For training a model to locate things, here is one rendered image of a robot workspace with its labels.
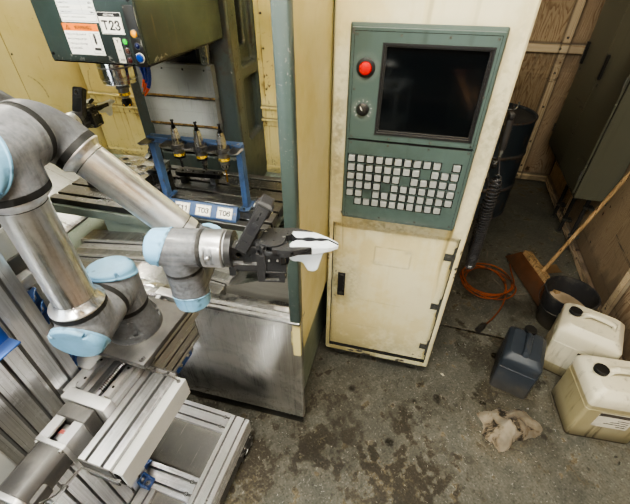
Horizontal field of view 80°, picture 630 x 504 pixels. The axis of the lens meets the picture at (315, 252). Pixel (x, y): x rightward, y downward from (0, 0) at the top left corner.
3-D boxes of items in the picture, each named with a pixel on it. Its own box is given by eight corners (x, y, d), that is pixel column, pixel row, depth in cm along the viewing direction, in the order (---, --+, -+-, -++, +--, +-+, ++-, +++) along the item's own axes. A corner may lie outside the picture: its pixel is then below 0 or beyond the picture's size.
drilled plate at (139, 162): (147, 187, 193) (144, 178, 190) (99, 180, 199) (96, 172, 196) (171, 168, 211) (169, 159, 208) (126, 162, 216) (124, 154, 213)
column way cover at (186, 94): (224, 156, 232) (210, 66, 200) (156, 148, 241) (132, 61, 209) (227, 153, 236) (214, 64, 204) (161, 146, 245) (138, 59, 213)
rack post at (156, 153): (167, 201, 190) (151, 145, 171) (158, 200, 191) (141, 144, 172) (178, 192, 197) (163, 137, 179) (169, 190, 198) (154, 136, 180)
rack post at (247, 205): (248, 212, 181) (241, 155, 163) (238, 211, 182) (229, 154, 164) (256, 202, 189) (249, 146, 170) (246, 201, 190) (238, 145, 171)
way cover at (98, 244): (225, 312, 168) (219, 286, 158) (58, 279, 185) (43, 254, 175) (250, 270, 191) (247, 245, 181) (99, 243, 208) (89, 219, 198)
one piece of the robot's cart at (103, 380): (123, 417, 101) (111, 399, 95) (82, 403, 104) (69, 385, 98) (200, 312, 130) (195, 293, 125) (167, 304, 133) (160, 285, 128)
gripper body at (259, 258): (292, 262, 77) (235, 260, 78) (291, 225, 73) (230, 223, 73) (288, 283, 71) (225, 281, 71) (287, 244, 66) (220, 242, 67)
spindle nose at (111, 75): (144, 77, 178) (137, 49, 171) (131, 86, 166) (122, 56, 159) (111, 77, 179) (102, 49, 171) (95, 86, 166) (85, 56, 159)
